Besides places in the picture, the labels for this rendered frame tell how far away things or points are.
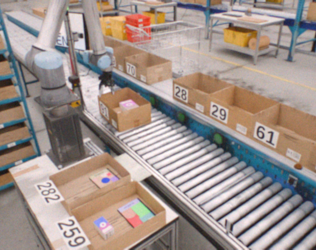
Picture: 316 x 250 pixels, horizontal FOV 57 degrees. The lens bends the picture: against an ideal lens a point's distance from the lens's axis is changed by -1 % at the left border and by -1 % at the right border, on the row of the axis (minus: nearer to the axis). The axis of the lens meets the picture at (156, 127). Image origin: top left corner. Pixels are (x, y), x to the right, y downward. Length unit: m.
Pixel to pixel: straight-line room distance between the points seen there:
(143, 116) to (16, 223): 1.42
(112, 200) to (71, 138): 0.54
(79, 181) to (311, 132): 1.46
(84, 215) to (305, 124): 1.43
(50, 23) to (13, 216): 1.72
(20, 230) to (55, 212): 1.09
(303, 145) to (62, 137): 1.41
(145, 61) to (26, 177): 1.73
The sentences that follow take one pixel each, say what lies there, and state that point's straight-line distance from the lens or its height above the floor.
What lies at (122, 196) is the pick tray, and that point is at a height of 0.78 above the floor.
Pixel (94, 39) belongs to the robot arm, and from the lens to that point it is 1.94.
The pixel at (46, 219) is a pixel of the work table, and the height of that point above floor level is 0.75.
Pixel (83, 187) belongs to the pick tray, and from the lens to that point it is 1.79.
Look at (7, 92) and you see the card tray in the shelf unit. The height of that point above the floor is 0.99.
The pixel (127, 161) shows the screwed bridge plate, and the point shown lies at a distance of 1.95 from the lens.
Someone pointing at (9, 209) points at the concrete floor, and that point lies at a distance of 3.01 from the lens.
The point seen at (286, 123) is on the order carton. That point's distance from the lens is 2.13.
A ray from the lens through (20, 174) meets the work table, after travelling 2.05.
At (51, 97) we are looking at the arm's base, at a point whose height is 1.22.
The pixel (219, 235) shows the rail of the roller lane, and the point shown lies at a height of 0.72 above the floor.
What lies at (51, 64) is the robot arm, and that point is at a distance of 1.77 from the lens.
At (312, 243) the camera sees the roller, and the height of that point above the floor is 0.74.
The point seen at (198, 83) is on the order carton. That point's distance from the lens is 2.59.
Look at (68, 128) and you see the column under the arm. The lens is 1.92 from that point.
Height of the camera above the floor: 1.92
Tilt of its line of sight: 31 degrees down
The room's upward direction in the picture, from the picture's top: 2 degrees counter-clockwise
